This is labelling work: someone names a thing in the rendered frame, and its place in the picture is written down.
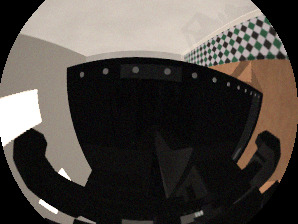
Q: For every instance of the black server rack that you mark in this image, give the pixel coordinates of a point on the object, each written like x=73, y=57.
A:
x=215, y=106

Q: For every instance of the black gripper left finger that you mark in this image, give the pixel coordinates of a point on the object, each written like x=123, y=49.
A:
x=135, y=159

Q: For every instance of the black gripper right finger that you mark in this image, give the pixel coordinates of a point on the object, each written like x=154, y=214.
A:
x=175, y=163

